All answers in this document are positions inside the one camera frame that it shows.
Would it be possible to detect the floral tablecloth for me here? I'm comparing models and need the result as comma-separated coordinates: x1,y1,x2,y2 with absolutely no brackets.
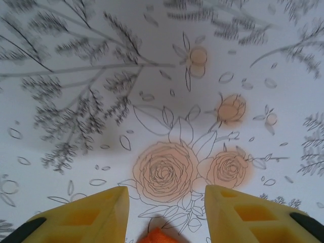
0,0,324,243

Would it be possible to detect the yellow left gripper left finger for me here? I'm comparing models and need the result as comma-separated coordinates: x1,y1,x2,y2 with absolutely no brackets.
0,186,131,243

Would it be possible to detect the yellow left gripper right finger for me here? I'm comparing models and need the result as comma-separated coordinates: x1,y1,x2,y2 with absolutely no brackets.
204,184,324,243

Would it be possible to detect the orange t-shirt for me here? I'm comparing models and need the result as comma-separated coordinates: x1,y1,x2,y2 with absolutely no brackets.
138,227,178,243

